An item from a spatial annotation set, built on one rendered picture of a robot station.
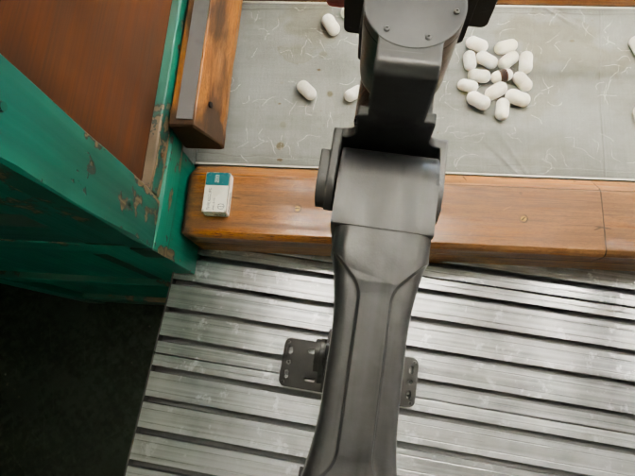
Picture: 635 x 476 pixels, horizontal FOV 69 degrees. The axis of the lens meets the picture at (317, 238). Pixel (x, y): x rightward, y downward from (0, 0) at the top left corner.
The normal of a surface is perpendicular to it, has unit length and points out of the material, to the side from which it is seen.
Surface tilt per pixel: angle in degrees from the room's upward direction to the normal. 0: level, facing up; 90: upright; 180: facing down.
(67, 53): 90
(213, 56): 67
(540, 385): 0
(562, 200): 0
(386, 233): 1
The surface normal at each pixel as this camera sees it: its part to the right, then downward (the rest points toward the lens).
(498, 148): -0.05, -0.25
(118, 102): 1.00, 0.04
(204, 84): 0.90, -0.06
